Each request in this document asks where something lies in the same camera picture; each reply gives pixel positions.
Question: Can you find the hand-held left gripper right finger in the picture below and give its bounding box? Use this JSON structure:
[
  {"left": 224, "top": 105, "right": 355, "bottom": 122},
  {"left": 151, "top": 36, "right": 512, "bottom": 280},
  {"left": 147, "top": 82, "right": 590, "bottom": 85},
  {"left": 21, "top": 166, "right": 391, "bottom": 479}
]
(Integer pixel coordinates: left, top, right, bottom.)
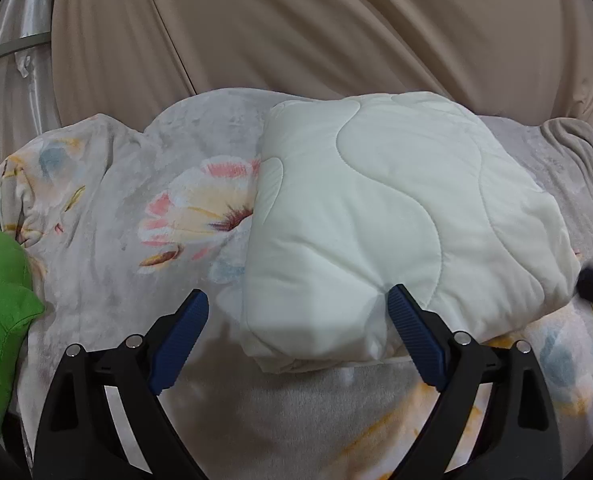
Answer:
[{"left": 386, "top": 283, "right": 563, "bottom": 480}]

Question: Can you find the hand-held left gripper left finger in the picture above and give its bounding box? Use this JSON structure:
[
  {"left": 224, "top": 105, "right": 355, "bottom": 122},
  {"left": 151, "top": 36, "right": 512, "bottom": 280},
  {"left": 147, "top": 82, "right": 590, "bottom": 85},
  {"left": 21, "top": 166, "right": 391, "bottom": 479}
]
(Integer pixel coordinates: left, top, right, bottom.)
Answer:
[{"left": 31, "top": 288, "right": 210, "bottom": 480}]

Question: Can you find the cream quilted comforter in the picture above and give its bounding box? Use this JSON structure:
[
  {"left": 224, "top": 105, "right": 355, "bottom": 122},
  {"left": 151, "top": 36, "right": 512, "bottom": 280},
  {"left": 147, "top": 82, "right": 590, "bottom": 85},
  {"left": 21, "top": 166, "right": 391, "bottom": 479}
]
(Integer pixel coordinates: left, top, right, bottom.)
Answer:
[{"left": 244, "top": 91, "right": 583, "bottom": 376}]

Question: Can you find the floral print fleece blanket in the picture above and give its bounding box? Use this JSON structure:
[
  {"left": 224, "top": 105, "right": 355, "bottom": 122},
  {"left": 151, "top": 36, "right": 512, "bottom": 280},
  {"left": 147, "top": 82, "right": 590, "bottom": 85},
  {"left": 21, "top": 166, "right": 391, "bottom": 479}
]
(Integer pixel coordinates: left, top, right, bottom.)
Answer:
[{"left": 0, "top": 87, "right": 593, "bottom": 480}]

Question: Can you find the green plush pillow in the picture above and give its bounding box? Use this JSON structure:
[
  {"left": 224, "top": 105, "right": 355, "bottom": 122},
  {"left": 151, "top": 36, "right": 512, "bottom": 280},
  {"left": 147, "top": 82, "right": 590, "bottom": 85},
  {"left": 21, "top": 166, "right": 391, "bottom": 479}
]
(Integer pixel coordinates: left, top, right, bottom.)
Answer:
[{"left": 0, "top": 230, "right": 46, "bottom": 438}]

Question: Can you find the white satin curtain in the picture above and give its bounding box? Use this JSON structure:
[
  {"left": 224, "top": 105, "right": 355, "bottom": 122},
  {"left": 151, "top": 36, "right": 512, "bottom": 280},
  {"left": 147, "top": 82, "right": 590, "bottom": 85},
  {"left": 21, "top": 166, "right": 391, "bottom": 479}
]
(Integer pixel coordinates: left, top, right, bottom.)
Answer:
[{"left": 0, "top": 0, "right": 61, "bottom": 233}]

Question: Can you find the beige curtain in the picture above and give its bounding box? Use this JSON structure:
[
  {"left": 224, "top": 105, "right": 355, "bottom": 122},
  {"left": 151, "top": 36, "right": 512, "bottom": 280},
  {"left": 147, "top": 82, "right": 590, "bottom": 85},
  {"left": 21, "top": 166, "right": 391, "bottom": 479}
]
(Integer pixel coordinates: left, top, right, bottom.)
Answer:
[{"left": 50, "top": 0, "right": 593, "bottom": 138}]

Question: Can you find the curved metal rail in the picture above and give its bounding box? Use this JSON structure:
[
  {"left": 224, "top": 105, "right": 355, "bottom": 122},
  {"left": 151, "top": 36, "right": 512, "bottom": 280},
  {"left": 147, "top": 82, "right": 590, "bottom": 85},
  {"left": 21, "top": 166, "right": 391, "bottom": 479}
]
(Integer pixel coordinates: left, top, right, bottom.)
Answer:
[{"left": 0, "top": 31, "right": 53, "bottom": 68}]

